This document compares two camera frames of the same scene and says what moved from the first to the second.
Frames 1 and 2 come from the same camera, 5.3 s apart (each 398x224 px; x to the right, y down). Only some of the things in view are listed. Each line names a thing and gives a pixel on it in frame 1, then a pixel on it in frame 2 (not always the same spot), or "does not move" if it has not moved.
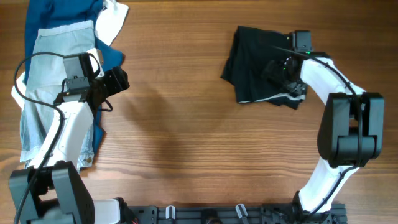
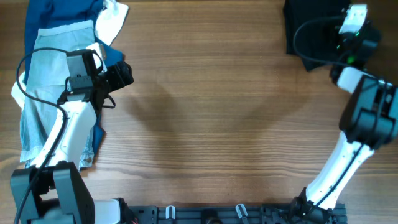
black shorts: x=254 y=49 to x=311 y=27
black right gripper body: x=273 y=72 to x=342 y=38
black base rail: x=240 y=214 does not move
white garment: x=111 y=21 does not move
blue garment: x=41 y=14 does not move
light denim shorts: x=45 y=82 does not move
